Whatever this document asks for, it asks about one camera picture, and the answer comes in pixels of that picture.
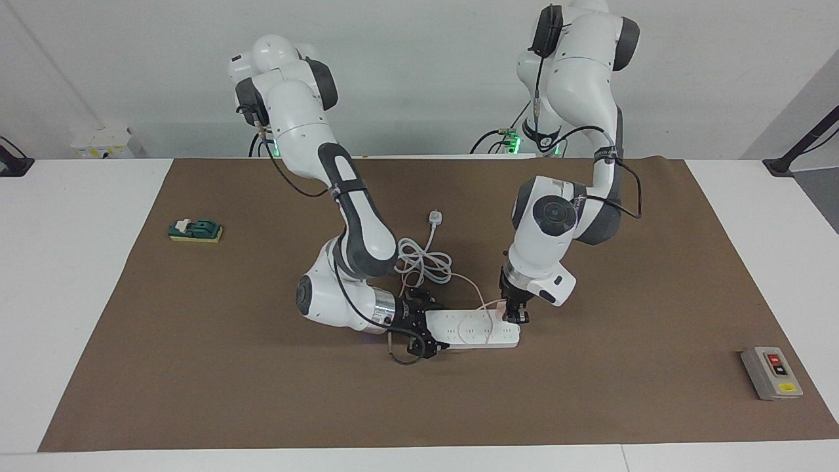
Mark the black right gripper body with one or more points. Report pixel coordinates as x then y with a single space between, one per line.
408 314

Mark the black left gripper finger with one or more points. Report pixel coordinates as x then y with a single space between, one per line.
508 316
523 316

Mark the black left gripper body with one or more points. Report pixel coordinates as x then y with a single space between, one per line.
512 285

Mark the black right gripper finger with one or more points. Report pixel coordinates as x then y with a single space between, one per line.
432 301
429 349

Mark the pink charger plug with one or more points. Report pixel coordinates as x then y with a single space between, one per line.
502 309

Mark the white power strip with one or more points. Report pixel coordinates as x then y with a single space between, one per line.
472 331

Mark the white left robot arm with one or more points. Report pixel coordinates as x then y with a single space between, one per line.
577 72

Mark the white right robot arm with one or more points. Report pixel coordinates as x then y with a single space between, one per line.
295 118

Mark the brown table mat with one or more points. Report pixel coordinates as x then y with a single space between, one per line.
196 367

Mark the grey push button box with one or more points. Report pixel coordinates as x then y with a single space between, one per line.
770 373

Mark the black clamp stand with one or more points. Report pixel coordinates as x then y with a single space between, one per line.
13 164
803 141

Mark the white box with yellow labels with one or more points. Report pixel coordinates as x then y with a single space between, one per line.
101 144

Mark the green knife switch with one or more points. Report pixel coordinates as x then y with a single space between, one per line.
196 229

